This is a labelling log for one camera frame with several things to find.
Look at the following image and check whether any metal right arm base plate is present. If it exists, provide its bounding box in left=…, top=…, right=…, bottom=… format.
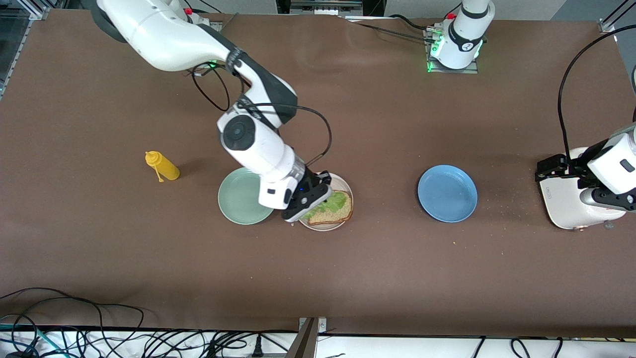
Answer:
left=199, top=21, right=223, bottom=66

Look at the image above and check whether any silver rail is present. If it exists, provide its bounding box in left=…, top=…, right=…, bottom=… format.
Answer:
left=291, top=0, right=363, bottom=10

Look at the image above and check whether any black base cable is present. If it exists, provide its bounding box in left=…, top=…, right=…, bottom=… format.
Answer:
left=338, top=14, right=450, bottom=45

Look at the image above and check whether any aluminium frame profile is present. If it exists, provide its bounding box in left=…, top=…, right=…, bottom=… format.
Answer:
left=599, top=0, right=636, bottom=35
left=0, top=0, right=58, bottom=20

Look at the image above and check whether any brown bread slice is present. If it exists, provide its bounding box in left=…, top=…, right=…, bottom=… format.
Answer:
left=307, top=190, right=354, bottom=226

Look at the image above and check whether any mint green plate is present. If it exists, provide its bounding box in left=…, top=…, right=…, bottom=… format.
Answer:
left=218, top=167, right=276, bottom=225

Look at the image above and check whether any beige plate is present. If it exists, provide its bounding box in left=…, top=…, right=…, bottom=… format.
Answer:
left=297, top=173, right=354, bottom=232

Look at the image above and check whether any silver table bracket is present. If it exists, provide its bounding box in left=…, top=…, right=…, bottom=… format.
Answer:
left=298, top=317, right=327, bottom=334

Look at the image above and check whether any teal cable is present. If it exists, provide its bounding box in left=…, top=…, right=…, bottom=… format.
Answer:
left=0, top=323, right=68, bottom=357

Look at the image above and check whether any grey metal post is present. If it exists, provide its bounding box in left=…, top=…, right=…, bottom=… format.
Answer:
left=286, top=318, right=318, bottom=358

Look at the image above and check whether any brown table cover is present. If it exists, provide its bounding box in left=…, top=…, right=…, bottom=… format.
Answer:
left=0, top=9, right=636, bottom=339

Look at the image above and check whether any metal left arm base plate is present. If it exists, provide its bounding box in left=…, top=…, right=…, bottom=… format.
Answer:
left=425, top=29, right=480, bottom=74

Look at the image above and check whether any yellow mustard squeeze bottle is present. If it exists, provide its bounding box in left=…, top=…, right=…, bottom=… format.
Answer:
left=145, top=151, right=180, bottom=182

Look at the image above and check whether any green lettuce leaf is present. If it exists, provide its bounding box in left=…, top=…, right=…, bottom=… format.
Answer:
left=303, top=191, right=348, bottom=223

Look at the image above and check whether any blue plate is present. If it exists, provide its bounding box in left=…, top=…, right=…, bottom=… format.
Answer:
left=417, top=165, right=478, bottom=223

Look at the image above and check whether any black looping cable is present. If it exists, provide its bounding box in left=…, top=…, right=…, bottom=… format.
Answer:
left=0, top=287, right=145, bottom=349

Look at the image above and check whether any white toaster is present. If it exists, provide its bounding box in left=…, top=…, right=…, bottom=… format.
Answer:
left=538, top=147, right=628, bottom=231

